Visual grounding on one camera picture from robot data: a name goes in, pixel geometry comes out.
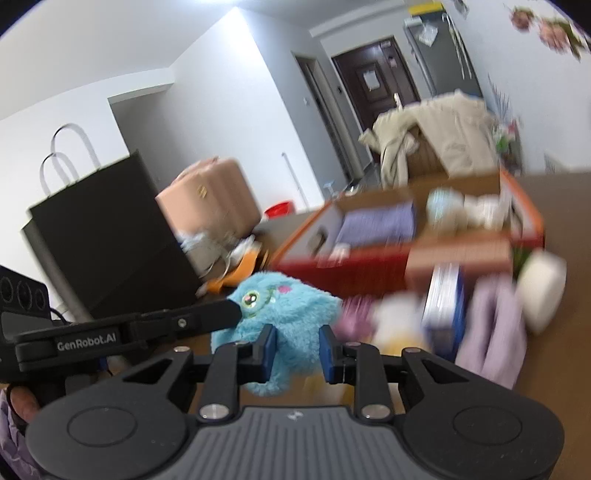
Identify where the pink satin cloth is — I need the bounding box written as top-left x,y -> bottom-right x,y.
332,295 -> 382,342

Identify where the yellow white cloth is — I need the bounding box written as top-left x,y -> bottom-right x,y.
303,294 -> 431,402

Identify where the blue plush monster toy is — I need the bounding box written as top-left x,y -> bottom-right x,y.
211,272 -> 342,396

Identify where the blue tissue pack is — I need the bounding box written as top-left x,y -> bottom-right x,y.
422,263 -> 466,361

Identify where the lilac fluffy cloth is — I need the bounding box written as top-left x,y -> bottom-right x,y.
455,274 -> 527,389

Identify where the pink sponge block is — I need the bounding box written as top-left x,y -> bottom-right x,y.
405,240 -> 513,293

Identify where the person hand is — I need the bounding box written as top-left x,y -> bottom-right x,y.
8,386 -> 40,424

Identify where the black paper bag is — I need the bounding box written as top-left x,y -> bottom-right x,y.
22,123 -> 202,322

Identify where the orange cardboard box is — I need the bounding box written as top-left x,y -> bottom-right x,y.
267,169 -> 546,298

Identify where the pink suitcase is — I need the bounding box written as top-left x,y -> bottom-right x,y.
156,157 -> 262,240

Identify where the purple folded towel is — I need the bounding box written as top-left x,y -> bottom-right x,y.
335,201 -> 416,247

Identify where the red bucket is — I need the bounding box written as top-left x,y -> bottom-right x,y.
264,200 -> 296,219

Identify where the white tape roll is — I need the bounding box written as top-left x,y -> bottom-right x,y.
516,249 -> 567,335

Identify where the brown cardboard box behind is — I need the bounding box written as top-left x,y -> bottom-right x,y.
407,125 -> 449,181

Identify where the beige coat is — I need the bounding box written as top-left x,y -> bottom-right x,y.
359,90 -> 499,188

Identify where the dark brown door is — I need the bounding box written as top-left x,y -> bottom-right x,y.
332,37 -> 420,130

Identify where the grey refrigerator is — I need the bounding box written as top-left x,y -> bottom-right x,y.
404,10 -> 483,98

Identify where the yellow box on fridge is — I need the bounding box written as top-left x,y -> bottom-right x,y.
408,1 -> 445,17

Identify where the white cables pile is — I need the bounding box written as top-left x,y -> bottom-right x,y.
177,230 -> 260,282

